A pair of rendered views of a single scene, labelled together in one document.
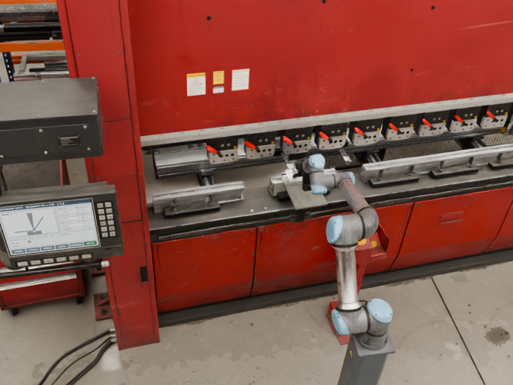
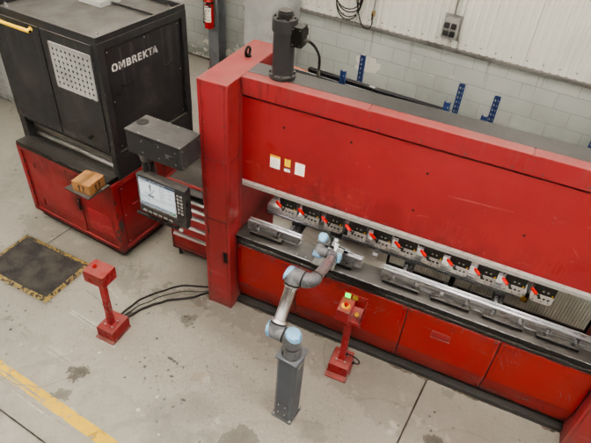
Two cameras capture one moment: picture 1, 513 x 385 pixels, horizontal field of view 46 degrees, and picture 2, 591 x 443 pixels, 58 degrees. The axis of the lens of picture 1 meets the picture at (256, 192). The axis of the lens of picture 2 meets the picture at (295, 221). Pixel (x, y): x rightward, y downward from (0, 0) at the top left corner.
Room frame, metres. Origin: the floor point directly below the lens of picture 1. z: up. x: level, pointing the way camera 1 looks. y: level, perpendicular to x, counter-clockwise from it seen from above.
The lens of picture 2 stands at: (-0.17, -2.06, 3.98)
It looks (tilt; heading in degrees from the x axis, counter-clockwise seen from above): 40 degrees down; 40
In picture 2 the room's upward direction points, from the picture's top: 5 degrees clockwise
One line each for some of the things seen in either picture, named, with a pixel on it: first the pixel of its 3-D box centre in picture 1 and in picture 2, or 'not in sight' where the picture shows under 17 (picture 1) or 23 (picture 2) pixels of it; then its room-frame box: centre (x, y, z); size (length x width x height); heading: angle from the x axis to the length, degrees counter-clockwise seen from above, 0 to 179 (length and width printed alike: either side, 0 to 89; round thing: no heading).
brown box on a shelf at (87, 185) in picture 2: not in sight; (86, 181); (1.57, 1.85, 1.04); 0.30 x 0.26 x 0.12; 102
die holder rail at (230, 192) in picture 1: (198, 196); (274, 231); (2.43, 0.31, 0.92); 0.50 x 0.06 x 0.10; 108
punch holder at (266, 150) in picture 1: (259, 140); (312, 213); (2.52, 0.00, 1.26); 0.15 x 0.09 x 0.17; 108
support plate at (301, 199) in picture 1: (303, 190); (327, 257); (2.45, -0.26, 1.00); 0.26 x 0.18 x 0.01; 18
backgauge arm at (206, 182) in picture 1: (203, 167); (302, 220); (2.82, 0.33, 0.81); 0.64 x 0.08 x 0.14; 18
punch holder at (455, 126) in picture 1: (462, 115); (459, 263); (2.89, -1.14, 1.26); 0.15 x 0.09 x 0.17; 108
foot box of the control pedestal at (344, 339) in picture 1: (349, 320); (339, 364); (2.32, -0.63, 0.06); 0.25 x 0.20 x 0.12; 20
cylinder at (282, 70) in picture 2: not in sight; (295, 45); (2.56, 0.33, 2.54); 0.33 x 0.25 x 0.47; 108
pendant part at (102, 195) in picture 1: (62, 221); (166, 198); (1.68, 0.77, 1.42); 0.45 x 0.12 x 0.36; 105
